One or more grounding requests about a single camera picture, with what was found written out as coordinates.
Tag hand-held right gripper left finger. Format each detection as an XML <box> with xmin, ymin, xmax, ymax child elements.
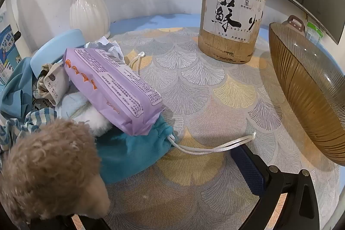
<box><xmin>61</xmin><ymin>213</ymin><xmax>111</xmax><ymax>230</ymax></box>

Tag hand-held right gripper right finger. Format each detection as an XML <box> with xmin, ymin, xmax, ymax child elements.
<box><xmin>230</xmin><ymin>144</ymin><xmax>321</xmax><ymax>230</ymax></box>

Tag tan curly plush toy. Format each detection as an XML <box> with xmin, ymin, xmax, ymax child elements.
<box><xmin>0</xmin><ymin>118</ymin><xmax>111</xmax><ymax>221</ymax></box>

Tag teal drawstring pouch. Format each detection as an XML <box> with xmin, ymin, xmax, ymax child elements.
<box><xmin>96</xmin><ymin>114</ymin><xmax>256</xmax><ymax>184</ymax></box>

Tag amber ribbed glass bowl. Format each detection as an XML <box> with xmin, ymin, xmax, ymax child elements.
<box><xmin>268</xmin><ymin>22</ymin><xmax>345</xmax><ymax>166</ymax></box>

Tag blue plaid fabric bow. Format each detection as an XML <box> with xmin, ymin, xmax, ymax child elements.
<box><xmin>0</xmin><ymin>107</ymin><xmax>58</xmax><ymax>152</ymax></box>

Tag purple tissue pack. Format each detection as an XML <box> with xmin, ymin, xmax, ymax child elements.
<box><xmin>63</xmin><ymin>47</ymin><xmax>163</xmax><ymax>137</ymax></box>

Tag white socks with tag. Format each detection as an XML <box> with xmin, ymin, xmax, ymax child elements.
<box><xmin>36</xmin><ymin>62</ymin><xmax>71</xmax><ymax>107</ymax></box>

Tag blue cloth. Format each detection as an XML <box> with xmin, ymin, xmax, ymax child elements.
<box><xmin>0</xmin><ymin>57</ymin><xmax>41</xmax><ymax>123</ymax></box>

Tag light blue round pad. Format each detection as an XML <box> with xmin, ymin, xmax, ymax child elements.
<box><xmin>30</xmin><ymin>29</ymin><xmax>87</xmax><ymax>77</ymax></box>

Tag ginkgo patterned table mat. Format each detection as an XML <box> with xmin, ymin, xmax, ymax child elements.
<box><xmin>102</xmin><ymin>27</ymin><xmax>340</xmax><ymax>230</ymax></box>

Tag bamboo pen holder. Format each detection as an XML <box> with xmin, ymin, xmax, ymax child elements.
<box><xmin>198</xmin><ymin>0</ymin><xmax>267</xmax><ymax>65</ymax></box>

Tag stack of books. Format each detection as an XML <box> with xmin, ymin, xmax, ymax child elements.
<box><xmin>0</xmin><ymin>25</ymin><xmax>23</xmax><ymax>85</ymax></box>

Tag white ribbed ceramic vase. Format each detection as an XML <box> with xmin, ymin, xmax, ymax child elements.
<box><xmin>65</xmin><ymin>0</ymin><xmax>111</xmax><ymax>39</ymax></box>

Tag brown plastic handle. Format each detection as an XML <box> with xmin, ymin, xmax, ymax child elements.
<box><xmin>282</xmin><ymin>15</ymin><xmax>306</xmax><ymax>36</ymax></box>

